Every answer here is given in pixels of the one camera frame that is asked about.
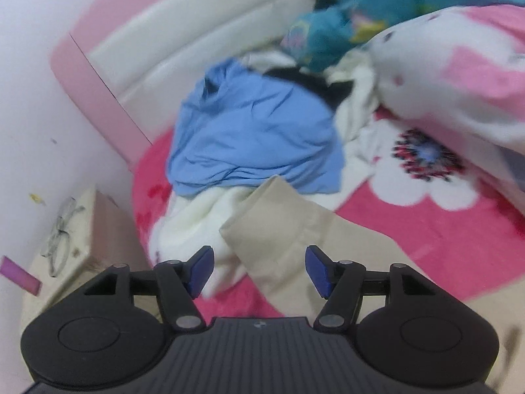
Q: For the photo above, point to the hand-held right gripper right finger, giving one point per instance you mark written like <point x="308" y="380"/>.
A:
<point x="318" y="271"/>

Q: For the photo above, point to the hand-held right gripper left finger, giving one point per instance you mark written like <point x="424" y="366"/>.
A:
<point x="201" y="271"/>

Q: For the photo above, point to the beige zip hoodie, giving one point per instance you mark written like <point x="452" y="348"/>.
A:
<point x="287" y="234"/>

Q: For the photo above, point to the cream fleece garment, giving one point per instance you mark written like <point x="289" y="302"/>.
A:
<point x="192" y="221"/>

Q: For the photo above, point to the pink floral bed sheet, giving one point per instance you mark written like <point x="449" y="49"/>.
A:
<point x="410" y="234"/>

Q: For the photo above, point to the beige nightstand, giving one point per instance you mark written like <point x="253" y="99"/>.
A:
<point x="106" y="230"/>

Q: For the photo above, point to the eyeglasses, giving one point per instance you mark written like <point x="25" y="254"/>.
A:
<point x="60" y="226"/>

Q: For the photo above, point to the blue crumpled garment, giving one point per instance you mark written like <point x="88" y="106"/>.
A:
<point x="254" y="131"/>

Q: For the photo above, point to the small pink box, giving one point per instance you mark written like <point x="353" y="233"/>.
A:
<point x="18" y="275"/>

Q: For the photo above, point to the black cloth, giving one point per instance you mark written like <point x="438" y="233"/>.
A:
<point x="311" y="84"/>

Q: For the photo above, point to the pink printed duvet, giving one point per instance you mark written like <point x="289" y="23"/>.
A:
<point x="451" y="82"/>

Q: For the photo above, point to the pink and white padded headboard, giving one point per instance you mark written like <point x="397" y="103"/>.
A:
<point x="184" y="28"/>

